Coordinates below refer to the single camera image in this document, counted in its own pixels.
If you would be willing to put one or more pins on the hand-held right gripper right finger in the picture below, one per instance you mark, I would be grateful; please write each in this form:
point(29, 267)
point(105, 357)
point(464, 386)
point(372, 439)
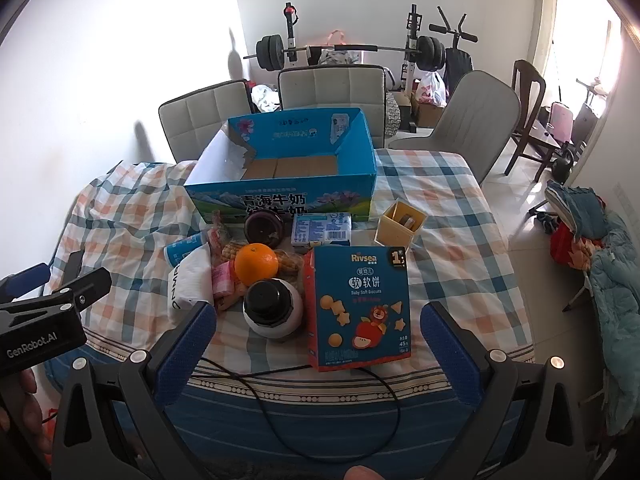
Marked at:
point(445, 350)

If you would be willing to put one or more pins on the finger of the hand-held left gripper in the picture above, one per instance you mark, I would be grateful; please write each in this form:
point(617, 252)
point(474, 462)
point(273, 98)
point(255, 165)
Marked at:
point(80, 286)

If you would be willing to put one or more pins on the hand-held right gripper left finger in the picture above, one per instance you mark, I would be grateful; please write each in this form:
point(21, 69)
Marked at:
point(192, 340)

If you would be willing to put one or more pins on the orange wet wipes packet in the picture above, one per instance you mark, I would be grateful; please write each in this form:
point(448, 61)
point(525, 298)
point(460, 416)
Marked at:
point(223, 280)

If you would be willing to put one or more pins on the blue and white can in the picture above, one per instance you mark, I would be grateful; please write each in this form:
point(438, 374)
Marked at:
point(184, 251)

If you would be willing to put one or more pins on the blue and red biscuit box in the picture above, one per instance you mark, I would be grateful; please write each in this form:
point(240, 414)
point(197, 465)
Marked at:
point(357, 305)

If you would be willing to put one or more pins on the orange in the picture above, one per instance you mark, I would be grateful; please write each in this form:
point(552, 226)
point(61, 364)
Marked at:
point(256, 264)

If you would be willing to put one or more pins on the blue cardboard box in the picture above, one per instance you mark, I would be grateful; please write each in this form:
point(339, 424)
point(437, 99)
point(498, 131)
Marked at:
point(280, 200)

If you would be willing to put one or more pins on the white and blue tissue pack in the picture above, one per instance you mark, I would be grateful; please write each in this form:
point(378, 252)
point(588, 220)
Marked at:
point(320, 227)

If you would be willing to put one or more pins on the person's left hand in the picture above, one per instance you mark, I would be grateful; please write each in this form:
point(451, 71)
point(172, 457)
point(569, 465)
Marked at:
point(30, 385)

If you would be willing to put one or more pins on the person's right hand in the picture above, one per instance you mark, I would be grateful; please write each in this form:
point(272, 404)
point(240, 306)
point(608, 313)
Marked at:
point(365, 474)

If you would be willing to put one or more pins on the checked tablecloth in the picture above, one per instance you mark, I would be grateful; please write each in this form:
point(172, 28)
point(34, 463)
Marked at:
point(130, 220)

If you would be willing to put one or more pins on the clear snack packet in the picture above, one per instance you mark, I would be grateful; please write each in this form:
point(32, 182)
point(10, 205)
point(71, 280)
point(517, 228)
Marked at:
point(218, 242)

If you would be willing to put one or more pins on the dark purple jar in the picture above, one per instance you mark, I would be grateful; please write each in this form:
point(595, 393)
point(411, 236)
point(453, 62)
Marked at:
point(264, 227)

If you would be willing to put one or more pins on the red cloth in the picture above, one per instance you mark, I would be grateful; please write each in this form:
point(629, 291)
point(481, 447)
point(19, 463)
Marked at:
point(567, 247)

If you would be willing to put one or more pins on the teal jacket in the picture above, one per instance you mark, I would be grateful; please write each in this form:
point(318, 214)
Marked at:
point(617, 300)

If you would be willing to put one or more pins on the blue denim cloth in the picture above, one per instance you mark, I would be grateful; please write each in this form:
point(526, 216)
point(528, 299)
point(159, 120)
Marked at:
point(575, 205)

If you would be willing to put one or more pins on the grey quilted chair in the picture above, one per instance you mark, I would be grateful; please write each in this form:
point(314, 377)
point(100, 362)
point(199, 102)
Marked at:
point(330, 87)
point(200, 115)

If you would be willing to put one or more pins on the black kettlebell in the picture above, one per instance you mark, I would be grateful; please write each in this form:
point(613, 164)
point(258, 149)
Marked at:
point(561, 170)

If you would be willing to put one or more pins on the grey smooth-backed chair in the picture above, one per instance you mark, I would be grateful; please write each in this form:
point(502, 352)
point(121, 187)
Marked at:
point(475, 110)

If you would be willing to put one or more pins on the pink suitcase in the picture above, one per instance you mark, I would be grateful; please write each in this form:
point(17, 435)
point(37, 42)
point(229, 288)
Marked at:
point(562, 120)

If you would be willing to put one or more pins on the white and red plastic bag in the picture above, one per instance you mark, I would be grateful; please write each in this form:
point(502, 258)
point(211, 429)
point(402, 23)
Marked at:
point(431, 89)

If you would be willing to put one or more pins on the dark wooden chair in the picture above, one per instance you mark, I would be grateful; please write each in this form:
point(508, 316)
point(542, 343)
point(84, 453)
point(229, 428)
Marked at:
point(527, 90)

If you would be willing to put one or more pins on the black dip station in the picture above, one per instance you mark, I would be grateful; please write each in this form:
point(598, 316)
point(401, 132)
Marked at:
point(457, 60)

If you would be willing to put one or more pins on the barbell with black plates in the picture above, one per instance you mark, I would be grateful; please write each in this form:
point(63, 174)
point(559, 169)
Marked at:
point(272, 52)

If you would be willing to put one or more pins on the patterned cloth bag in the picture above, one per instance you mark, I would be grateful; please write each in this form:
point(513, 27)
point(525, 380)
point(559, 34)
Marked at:
point(337, 57)

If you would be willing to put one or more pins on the white barbell rack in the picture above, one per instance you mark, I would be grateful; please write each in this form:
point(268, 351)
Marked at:
point(412, 35)

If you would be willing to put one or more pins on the pink clothes hanger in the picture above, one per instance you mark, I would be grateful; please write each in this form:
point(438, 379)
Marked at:
point(337, 36)

